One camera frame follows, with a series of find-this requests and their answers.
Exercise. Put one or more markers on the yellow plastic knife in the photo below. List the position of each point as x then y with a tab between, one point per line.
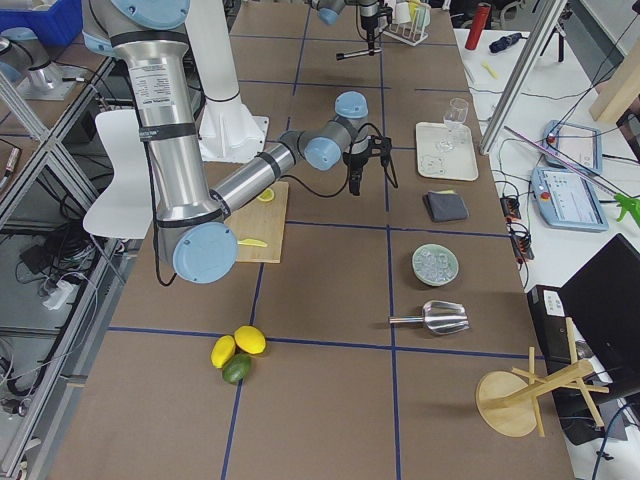
252	242

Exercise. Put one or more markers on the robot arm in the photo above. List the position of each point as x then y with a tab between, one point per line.
228	132

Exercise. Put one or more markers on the cream bear serving tray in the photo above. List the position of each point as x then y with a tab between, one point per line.
458	163

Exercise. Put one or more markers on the whole yellow lemon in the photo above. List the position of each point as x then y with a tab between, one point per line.
250	339
223	350

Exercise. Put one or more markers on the far blue teach pendant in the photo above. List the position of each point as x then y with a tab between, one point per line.
574	143

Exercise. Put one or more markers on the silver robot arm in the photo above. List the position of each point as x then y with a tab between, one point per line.
192	198

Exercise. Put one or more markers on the folded dark blue umbrella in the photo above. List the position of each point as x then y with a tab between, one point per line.
505	42

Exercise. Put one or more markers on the wooden cup tree stand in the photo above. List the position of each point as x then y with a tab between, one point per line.
508	401

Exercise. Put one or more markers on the clear wine glass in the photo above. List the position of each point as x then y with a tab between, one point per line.
453	118

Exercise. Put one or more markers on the blue teach pendant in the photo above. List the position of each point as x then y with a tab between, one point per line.
566	201
574	143

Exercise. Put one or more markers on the bamboo cutting board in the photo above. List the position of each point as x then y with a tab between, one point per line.
264	221

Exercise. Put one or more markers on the whole yellow lemon lower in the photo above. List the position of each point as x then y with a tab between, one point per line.
223	350

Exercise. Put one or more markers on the near blue teach pendant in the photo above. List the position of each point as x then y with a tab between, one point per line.
566	201

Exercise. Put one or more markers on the grey folded cloth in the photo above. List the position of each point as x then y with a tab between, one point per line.
445	206

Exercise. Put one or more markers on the black laptop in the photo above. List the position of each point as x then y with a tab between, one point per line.
602	299

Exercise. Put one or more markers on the whole yellow lemon upper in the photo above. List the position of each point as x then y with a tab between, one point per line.
250	339

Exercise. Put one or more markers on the green handled reacher grabber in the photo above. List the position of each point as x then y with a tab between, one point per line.
626	203

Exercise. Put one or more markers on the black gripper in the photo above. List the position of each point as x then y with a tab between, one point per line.
356	163
368	21

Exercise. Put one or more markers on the white wire cup rack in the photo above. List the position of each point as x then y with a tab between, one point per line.
409	23

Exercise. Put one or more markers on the green bowl of ice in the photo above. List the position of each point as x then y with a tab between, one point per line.
434	265

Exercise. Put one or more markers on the yellow lemon half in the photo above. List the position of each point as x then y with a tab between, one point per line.
266	196

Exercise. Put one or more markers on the red thermos bottle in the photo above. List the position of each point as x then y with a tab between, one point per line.
481	19

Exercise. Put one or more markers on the green lime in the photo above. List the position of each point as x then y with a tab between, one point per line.
237	368

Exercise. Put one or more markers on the aluminium frame post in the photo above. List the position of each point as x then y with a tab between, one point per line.
549	16

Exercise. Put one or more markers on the stainless steel ice scoop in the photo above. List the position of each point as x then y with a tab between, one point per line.
438	317

